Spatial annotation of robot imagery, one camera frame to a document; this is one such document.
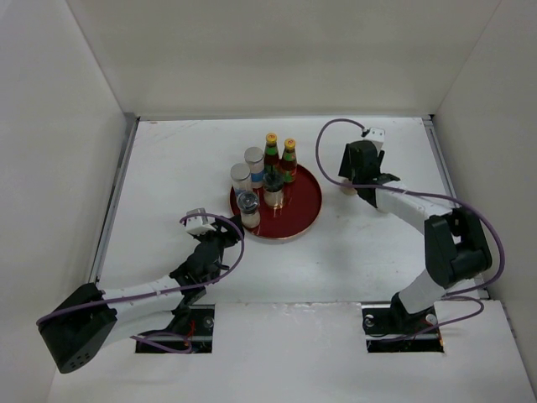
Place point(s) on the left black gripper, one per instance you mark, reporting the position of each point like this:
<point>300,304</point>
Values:
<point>231,235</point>

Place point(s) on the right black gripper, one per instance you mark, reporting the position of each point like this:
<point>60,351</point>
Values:
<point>346,169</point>

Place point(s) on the brown spice jar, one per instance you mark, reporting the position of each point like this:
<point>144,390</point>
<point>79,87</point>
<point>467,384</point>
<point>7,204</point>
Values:
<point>347,189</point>

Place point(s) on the grinder jar chrome top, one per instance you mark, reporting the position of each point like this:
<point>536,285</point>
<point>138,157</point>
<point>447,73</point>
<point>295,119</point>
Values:
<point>248,204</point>

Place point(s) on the green-label sauce bottle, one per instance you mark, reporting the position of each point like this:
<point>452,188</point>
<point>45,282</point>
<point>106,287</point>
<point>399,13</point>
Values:
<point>288,162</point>
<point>271,153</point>

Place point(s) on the silver-lid salt jar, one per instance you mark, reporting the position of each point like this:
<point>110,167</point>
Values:
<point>254,158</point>
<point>241,178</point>

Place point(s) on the clear grinder jar black top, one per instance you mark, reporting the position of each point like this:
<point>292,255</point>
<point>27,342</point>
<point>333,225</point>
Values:
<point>273,189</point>

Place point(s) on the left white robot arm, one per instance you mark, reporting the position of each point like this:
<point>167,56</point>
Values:
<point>90,318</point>

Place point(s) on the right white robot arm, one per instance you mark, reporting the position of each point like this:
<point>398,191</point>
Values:
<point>455,245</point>

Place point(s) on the round red tray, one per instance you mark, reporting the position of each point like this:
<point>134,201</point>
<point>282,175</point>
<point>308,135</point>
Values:
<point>302,205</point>

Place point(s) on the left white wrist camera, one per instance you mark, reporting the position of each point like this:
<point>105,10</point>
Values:
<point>197,222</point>

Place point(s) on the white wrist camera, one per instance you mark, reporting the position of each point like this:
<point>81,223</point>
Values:
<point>197,222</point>
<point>374,135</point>

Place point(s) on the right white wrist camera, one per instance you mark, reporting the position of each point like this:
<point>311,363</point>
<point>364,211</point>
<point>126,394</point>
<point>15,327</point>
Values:
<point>374,135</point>

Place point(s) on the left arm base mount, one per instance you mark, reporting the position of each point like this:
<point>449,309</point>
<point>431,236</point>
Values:
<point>190,330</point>

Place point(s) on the left aluminium frame rail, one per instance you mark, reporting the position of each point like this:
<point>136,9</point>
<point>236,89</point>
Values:
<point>96,262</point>

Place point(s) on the aluminium frame rail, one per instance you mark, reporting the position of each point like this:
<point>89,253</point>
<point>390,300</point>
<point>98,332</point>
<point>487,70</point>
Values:
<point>96,262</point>
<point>474,286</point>

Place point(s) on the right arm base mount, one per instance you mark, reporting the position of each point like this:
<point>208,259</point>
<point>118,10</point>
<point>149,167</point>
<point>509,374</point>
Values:
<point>387,333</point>

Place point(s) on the right aluminium frame rail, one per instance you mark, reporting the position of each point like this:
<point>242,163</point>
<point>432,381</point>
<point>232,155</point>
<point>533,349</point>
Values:
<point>474,286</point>

